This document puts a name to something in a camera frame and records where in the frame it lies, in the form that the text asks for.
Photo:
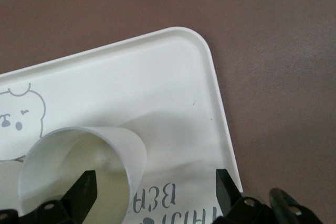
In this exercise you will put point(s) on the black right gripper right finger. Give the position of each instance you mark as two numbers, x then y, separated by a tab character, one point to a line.
231	203

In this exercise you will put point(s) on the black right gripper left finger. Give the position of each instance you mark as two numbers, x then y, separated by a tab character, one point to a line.
78	197

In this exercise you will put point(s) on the cream tray with bear print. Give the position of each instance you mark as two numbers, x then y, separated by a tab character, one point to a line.
131	77

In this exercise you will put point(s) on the cream paper cup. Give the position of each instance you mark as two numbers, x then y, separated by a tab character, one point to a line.
126	140

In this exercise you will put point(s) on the brown table mat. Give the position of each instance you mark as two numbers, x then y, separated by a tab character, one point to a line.
262	24

